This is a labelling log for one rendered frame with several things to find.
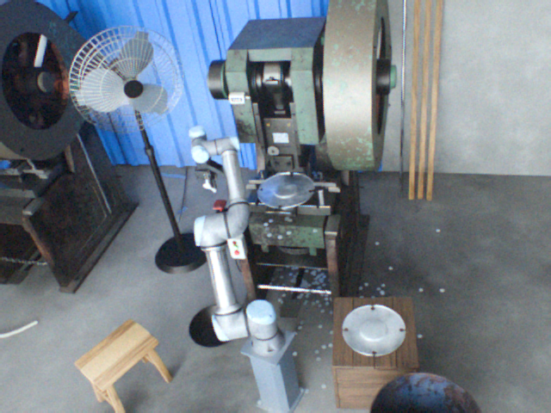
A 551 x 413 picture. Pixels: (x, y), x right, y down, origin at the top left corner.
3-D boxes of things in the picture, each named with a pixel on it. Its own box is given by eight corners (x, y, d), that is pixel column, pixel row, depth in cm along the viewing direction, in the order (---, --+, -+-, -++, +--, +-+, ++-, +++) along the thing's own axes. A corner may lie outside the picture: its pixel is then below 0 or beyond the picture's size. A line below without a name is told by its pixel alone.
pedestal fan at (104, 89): (211, 287, 335) (136, 40, 236) (119, 279, 352) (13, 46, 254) (262, 171, 426) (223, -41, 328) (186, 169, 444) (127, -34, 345)
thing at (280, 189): (318, 174, 279) (318, 173, 278) (308, 210, 258) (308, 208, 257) (265, 172, 287) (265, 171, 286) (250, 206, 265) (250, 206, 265)
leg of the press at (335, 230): (352, 325, 297) (343, 198, 242) (331, 323, 301) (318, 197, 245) (369, 218, 366) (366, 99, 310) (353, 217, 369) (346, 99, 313)
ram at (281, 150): (298, 173, 263) (291, 120, 245) (269, 172, 267) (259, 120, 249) (305, 153, 276) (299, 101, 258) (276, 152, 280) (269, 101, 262)
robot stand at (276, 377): (287, 421, 259) (275, 366, 231) (255, 406, 267) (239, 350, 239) (306, 389, 271) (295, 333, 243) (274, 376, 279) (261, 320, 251)
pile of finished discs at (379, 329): (407, 356, 237) (407, 355, 237) (342, 355, 242) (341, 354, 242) (403, 305, 259) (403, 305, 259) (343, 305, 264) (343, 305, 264)
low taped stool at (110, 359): (123, 427, 268) (100, 389, 248) (96, 400, 282) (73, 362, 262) (175, 378, 287) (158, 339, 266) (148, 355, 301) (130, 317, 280)
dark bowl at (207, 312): (234, 358, 291) (232, 349, 287) (183, 351, 299) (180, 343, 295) (249, 314, 313) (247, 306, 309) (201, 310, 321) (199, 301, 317)
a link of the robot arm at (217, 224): (251, 339, 225) (225, 212, 220) (216, 347, 225) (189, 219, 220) (251, 330, 237) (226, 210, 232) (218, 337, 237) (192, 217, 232)
